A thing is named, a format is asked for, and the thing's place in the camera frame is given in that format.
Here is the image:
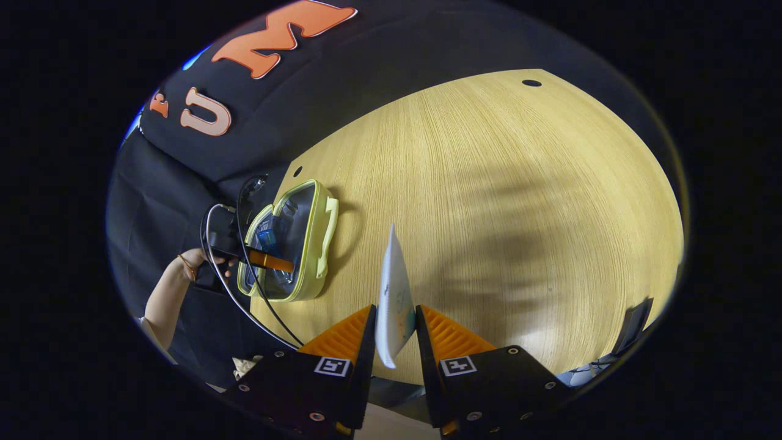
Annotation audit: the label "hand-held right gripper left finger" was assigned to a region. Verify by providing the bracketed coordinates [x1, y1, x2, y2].
[223, 304, 377, 438]

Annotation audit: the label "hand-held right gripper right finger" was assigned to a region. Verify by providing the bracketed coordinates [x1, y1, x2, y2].
[415, 304, 575, 436]

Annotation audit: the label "blue skin care bottle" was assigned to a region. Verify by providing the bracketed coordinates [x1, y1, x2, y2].
[255, 215, 295, 285]

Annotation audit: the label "yellow transparent suitcase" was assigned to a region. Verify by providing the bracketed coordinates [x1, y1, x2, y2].
[237, 179, 340, 303]

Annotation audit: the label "white skin care sachet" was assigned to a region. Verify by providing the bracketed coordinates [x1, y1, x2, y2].
[375, 224, 417, 369]

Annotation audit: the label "pale bluish object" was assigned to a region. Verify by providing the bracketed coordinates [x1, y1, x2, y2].
[559, 357, 613, 389]

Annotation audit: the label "dark rectangular object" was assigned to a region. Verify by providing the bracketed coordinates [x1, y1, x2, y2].
[611, 297, 654, 356]

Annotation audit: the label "black backdrop cloth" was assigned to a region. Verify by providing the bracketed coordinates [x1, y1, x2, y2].
[107, 0, 685, 383]

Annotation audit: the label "black cable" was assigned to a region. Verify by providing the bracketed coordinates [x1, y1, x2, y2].
[200, 203, 300, 350]
[235, 176, 305, 349]

